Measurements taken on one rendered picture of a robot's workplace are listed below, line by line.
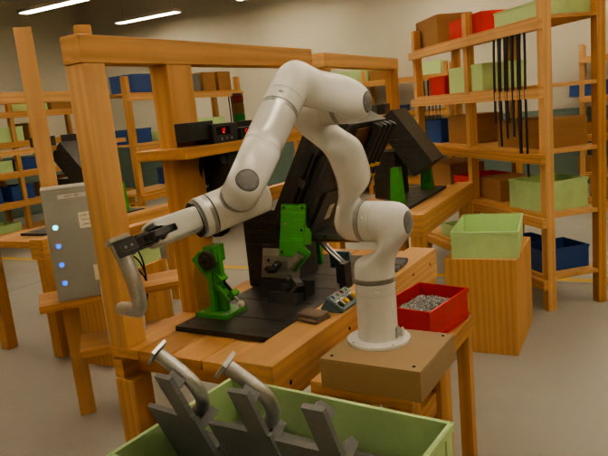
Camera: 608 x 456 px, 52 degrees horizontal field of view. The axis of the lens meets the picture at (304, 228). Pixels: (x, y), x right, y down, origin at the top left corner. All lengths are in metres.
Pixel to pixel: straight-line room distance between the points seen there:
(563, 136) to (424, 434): 3.74
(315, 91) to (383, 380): 0.79
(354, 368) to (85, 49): 1.30
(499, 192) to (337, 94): 3.99
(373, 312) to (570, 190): 3.37
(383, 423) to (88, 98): 1.37
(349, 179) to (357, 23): 10.45
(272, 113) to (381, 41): 10.53
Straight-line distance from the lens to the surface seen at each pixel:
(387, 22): 11.88
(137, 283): 1.23
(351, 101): 1.54
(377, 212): 1.76
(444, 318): 2.29
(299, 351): 2.02
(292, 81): 1.45
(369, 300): 1.83
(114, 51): 2.27
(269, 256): 2.56
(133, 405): 2.38
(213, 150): 2.40
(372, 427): 1.50
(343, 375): 1.80
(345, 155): 1.65
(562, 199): 5.00
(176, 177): 2.45
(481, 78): 5.49
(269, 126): 1.37
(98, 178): 2.18
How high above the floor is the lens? 1.64
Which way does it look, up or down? 11 degrees down
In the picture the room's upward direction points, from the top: 6 degrees counter-clockwise
